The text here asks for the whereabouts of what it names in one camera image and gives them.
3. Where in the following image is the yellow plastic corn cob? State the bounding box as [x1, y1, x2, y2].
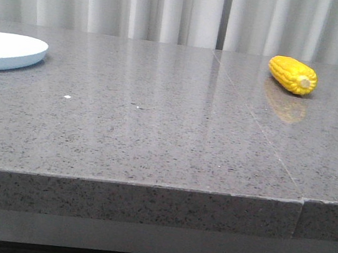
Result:
[268, 55, 318, 96]

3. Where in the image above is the light blue round plate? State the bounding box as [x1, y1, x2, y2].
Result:
[0, 32, 49, 70]

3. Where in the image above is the white pleated curtain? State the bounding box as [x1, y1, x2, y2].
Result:
[0, 0, 338, 65]

